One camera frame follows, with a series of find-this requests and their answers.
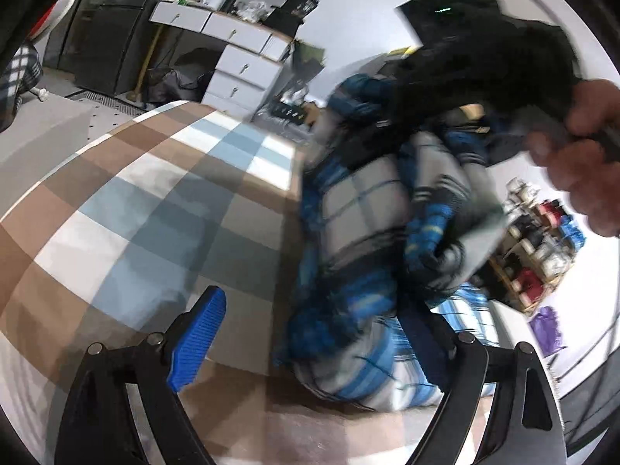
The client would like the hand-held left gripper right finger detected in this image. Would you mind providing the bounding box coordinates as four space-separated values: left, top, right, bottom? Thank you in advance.
400 303 567 465

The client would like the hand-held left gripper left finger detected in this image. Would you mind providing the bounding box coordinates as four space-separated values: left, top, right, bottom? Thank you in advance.
55 286 228 465

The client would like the blue plaid shirt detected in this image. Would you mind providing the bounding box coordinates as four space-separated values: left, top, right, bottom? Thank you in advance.
274 75 505 400

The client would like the person's right hand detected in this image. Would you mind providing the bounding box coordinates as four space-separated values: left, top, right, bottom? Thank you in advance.
528 80 620 238

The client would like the wooden shoe rack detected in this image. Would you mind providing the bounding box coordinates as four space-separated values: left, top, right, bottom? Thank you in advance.
484 179 587 315

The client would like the purple bag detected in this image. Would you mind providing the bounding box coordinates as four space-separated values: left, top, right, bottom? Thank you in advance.
530 306 567 357

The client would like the checked bed sheet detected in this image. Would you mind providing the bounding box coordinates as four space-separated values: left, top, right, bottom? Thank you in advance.
0 99 437 465

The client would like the dark wrapped bouquet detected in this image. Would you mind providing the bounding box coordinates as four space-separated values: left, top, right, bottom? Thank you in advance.
291 39 325 83

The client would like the black bucket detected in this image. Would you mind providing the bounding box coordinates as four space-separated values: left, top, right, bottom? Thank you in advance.
266 0 319 37

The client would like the black box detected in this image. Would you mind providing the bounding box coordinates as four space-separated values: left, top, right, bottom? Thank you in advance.
271 102 311 122

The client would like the white plastic bag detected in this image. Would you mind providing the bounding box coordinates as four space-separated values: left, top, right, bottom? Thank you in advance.
237 0 269 22

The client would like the white desk with drawers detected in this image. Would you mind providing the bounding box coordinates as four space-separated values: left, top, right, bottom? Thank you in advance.
150 0 296 122

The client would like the grey mattress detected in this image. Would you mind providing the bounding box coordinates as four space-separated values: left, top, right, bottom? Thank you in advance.
0 65 141 204

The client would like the black bag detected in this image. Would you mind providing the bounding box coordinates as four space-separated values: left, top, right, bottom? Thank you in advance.
145 48 216 105

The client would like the black and white plaid blanket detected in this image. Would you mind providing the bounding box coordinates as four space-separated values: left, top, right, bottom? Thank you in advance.
0 43 42 131

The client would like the yellow broom handle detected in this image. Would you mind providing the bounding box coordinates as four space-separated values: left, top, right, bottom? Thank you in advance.
134 24 163 103

